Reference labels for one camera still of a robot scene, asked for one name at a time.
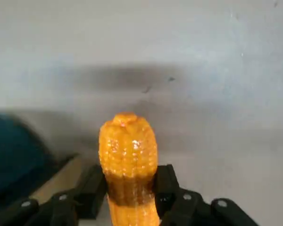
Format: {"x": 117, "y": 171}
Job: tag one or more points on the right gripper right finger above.
{"x": 186, "y": 207}

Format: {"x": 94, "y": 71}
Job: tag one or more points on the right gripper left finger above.
{"x": 61, "y": 207}

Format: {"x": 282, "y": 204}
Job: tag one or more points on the yellow corn cob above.
{"x": 127, "y": 150}

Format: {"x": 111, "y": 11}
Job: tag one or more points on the dark green air fryer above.
{"x": 11, "y": 153}

